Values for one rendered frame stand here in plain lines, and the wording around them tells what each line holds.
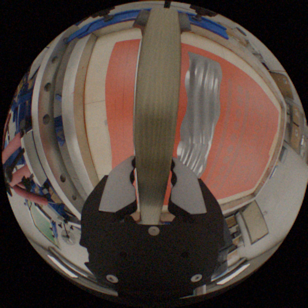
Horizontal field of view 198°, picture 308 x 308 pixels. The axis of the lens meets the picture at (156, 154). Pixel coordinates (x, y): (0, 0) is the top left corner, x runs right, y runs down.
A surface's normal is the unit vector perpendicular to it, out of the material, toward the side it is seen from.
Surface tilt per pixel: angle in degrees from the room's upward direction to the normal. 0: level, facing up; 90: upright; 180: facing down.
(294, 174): 90
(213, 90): 32
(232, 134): 0
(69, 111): 0
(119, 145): 0
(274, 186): 90
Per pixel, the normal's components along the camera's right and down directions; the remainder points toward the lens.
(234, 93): 0.02, 0.48
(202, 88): -0.52, 0.36
